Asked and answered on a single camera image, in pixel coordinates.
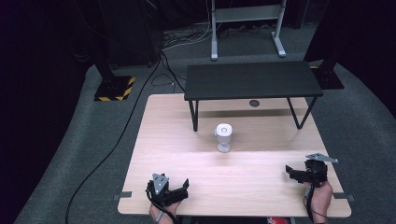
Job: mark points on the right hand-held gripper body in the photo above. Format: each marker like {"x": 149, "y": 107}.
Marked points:
{"x": 316, "y": 171}

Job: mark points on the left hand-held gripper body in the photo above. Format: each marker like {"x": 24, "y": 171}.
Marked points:
{"x": 162, "y": 189}

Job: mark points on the white plastic bottle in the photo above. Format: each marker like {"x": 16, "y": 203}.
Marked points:
{"x": 223, "y": 137}

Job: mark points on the person's left hand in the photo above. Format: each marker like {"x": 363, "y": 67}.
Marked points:
{"x": 166, "y": 213}

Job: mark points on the person's right hand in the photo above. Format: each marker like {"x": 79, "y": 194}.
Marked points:
{"x": 320, "y": 202}

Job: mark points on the red printed cloth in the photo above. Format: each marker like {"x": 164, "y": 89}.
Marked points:
{"x": 278, "y": 221}

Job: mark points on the black stand with striped base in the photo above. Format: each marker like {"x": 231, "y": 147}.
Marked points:
{"x": 327, "y": 77}

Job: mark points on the black desk shelf riser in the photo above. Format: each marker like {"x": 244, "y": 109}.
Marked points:
{"x": 252, "y": 79}

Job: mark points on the yellow black striped base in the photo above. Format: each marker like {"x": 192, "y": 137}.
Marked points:
{"x": 113, "y": 88}

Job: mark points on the grey metal stand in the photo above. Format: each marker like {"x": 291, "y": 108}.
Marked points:
{"x": 247, "y": 12}

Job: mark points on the grey table bracket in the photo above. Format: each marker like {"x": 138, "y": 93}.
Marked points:
{"x": 124, "y": 195}
{"x": 343, "y": 196}

